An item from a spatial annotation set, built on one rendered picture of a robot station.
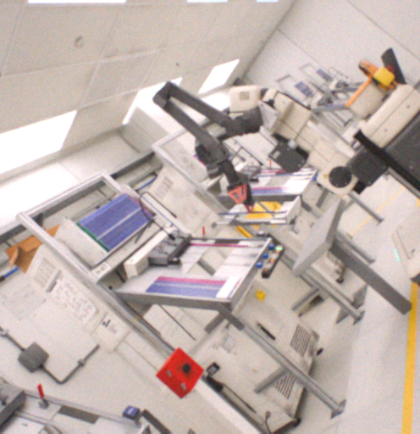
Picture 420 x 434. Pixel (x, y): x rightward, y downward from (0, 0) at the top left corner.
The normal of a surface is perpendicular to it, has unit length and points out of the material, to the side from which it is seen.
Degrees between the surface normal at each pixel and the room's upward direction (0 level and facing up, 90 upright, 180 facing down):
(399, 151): 90
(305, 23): 90
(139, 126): 90
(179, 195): 90
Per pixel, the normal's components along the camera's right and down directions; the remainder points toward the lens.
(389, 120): -0.27, 0.24
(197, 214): -0.41, 0.40
